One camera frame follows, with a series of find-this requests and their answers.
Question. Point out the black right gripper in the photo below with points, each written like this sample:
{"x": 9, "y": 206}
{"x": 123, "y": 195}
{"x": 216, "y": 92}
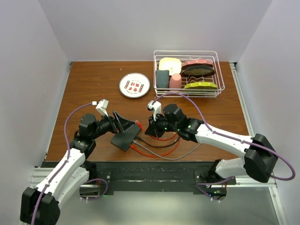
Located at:
{"x": 153, "y": 129}

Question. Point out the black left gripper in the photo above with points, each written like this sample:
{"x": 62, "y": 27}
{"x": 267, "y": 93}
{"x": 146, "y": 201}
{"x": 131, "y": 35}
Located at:
{"x": 122, "y": 123}

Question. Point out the black network switch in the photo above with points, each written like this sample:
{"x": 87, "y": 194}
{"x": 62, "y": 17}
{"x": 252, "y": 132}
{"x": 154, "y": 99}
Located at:
{"x": 125, "y": 139}

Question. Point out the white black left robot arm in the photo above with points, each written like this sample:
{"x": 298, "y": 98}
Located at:
{"x": 41, "y": 205}

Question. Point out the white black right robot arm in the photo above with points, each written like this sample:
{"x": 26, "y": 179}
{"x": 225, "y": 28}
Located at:
{"x": 255, "y": 156}

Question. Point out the white patterned round plate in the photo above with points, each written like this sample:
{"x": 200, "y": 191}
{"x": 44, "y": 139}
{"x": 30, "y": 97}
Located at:
{"x": 134, "y": 85}

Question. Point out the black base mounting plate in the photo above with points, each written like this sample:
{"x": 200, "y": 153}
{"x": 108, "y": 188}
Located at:
{"x": 158, "y": 176}

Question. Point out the pink cup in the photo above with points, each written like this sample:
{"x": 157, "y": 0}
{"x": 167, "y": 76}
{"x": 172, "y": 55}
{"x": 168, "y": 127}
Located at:
{"x": 175, "y": 81}

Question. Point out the dark teal cup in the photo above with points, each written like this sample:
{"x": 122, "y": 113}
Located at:
{"x": 162, "y": 78}

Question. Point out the cream square bowl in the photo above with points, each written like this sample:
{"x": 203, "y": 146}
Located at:
{"x": 173, "y": 65}

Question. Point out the yellow-green plate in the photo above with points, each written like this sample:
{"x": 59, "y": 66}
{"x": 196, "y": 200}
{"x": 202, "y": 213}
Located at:
{"x": 201, "y": 85}

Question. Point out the pink plate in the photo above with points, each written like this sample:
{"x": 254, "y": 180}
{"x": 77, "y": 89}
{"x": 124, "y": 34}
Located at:
{"x": 197, "y": 62}

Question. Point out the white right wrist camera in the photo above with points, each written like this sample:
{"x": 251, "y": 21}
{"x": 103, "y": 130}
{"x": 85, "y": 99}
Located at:
{"x": 155, "y": 107}

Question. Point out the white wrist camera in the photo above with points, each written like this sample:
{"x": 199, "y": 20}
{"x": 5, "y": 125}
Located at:
{"x": 102, "y": 106}
{"x": 155, "y": 107}

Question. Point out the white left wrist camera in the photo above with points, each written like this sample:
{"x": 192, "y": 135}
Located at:
{"x": 102, "y": 106}

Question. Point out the white wire dish rack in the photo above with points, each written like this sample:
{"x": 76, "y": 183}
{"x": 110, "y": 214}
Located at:
{"x": 185, "y": 79}

